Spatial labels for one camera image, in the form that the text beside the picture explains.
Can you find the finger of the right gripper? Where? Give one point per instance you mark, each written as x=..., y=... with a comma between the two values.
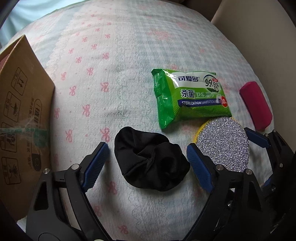
x=257, y=138

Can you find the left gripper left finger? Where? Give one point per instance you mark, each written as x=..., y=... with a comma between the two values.
x=47, y=218

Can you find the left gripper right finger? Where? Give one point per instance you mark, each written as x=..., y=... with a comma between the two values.
x=234, y=209

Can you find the magenta pouch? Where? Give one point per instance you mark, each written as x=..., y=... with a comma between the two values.
x=257, y=105

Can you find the round silver glitter sponge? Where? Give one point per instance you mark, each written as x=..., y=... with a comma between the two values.
x=225, y=142

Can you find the green wet wipes pack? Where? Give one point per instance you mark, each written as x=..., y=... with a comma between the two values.
x=188, y=95

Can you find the black velvet scrunchie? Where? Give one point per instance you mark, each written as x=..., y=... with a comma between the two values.
x=149, y=160

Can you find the cardboard box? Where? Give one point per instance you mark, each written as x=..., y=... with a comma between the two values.
x=26, y=97

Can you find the checked floral bed sheet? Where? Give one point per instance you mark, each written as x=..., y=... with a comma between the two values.
x=100, y=56

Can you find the light blue hanging cloth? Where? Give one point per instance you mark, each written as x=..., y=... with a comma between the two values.
x=25, y=12

